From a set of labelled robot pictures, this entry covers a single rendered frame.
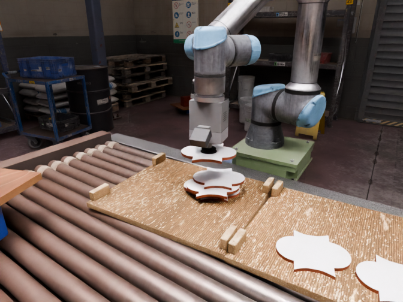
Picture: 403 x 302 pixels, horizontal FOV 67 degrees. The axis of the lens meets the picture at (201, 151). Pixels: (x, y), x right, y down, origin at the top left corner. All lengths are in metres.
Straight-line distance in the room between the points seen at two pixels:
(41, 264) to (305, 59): 0.90
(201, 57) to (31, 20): 5.19
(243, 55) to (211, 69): 0.10
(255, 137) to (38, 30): 5.03
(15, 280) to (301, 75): 0.92
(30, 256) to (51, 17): 5.43
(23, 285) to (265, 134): 0.86
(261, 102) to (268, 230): 0.54
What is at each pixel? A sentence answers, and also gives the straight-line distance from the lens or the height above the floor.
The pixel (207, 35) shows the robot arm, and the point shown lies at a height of 1.35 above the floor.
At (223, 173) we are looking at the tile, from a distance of 0.88.
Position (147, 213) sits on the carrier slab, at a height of 0.94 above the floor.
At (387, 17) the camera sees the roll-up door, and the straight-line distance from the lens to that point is 5.26.
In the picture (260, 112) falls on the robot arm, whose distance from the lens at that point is 1.14.
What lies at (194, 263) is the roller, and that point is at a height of 0.91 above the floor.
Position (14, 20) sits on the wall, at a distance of 5.68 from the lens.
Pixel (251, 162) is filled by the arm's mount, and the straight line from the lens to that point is 1.12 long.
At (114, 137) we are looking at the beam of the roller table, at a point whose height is 0.91.
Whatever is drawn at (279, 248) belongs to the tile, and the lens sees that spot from 0.68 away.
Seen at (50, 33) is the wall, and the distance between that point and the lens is 5.96.
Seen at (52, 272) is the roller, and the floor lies 0.92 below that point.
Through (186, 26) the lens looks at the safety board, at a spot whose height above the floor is 1.41.
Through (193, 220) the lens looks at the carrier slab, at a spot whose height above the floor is 0.94.
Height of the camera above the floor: 1.36
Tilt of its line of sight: 22 degrees down
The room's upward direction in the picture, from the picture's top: straight up
